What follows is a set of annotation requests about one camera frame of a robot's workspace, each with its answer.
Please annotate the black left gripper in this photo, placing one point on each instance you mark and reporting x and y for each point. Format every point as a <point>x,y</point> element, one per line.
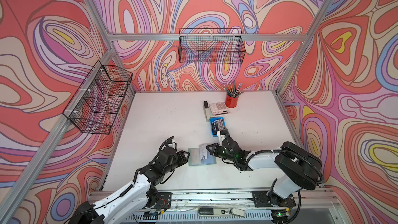
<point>181,157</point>

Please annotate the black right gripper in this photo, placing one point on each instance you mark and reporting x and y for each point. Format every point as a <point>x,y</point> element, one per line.
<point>216,146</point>

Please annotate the mint green card holder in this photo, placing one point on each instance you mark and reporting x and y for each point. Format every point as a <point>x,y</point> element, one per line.
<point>194,159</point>

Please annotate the white silver vip card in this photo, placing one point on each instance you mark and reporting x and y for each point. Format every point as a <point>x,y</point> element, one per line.
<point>203,153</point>

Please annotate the blue plastic card tray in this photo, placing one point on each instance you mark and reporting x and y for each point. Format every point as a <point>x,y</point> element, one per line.
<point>214,134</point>

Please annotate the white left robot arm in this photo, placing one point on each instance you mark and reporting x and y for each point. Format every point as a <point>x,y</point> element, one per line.
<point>139,193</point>

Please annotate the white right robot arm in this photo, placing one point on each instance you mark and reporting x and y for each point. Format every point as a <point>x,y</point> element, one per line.
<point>301,169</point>

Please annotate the stack of cards in tray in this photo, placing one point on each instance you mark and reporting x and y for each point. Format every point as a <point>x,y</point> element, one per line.
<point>218,125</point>

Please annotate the pink desk calculator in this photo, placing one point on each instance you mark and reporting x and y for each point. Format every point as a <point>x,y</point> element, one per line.
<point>218,109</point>

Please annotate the red metal pencil bucket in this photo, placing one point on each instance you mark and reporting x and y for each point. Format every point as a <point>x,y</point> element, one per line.
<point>231,102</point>

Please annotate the beige stapler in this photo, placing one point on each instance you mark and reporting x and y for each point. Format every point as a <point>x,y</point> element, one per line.
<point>207,111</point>

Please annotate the grey handheld device on rail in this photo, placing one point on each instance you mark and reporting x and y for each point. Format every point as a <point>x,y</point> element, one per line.
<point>220,212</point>

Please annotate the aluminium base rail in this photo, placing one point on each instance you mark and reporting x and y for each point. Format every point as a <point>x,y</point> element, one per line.
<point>181,207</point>

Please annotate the black wire basket left wall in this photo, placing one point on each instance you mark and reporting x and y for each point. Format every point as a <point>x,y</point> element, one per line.
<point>95,106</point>

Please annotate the black wire basket wall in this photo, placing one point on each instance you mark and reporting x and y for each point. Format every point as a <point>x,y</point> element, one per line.
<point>95,106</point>
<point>211,45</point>

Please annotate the black wire basket back wall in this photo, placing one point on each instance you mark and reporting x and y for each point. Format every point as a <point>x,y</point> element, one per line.
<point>211,45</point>

